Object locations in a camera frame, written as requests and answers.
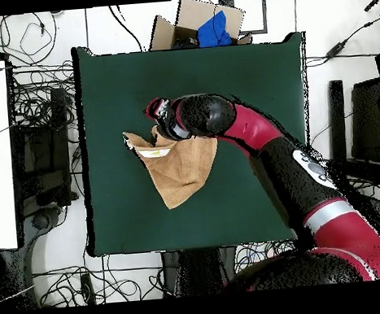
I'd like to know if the orange terry towel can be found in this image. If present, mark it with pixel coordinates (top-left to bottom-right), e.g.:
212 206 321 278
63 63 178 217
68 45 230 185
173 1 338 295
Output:
121 120 223 214

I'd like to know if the dark green table cloth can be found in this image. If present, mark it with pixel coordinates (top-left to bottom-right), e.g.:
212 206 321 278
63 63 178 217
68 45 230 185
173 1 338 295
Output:
70 28 321 258

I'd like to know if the brown cardboard box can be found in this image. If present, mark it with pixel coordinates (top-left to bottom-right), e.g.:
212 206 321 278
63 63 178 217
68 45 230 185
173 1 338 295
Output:
144 0 254 53

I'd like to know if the blue cloth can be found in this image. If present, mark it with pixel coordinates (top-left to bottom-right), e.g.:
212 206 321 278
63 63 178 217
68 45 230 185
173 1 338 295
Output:
195 10 234 49

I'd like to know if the black equipment stand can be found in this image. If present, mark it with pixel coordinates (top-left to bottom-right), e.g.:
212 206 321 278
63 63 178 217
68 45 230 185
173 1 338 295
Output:
322 76 380 196
7 85 81 211

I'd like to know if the black cable tangle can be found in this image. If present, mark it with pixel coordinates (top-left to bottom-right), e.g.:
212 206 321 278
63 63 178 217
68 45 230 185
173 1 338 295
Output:
6 58 79 136
31 250 166 308
226 155 380 275

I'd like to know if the grey looped cable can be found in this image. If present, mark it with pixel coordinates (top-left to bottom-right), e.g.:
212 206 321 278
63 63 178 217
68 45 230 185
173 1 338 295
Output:
0 10 60 68

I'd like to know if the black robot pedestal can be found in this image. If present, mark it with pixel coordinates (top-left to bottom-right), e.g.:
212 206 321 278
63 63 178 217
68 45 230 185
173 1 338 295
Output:
160 245 242 299

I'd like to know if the black power adapter with cable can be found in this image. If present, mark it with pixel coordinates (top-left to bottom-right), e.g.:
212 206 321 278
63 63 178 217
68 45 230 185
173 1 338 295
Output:
301 11 380 68

